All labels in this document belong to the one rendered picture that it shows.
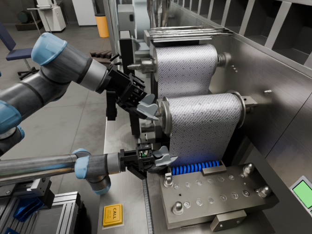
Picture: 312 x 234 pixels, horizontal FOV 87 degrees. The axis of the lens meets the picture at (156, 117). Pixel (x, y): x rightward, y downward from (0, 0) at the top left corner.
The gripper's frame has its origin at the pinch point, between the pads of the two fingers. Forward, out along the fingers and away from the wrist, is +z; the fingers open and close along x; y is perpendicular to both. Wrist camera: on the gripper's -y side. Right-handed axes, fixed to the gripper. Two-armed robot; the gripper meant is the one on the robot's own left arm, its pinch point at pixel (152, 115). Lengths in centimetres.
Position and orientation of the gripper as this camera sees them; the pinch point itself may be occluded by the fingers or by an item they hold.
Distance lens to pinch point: 56.0
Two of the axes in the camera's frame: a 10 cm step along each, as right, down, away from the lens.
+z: 7.6, 4.0, 5.2
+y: 6.3, -6.5, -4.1
